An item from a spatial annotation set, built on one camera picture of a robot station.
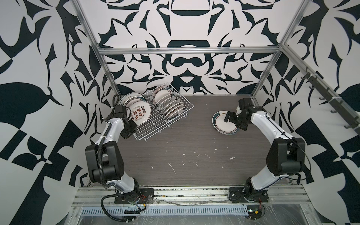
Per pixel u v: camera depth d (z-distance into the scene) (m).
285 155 0.46
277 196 0.75
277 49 0.92
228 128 0.99
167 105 0.96
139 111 0.97
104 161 0.46
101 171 0.39
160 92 1.02
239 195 0.73
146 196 0.73
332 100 0.59
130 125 0.81
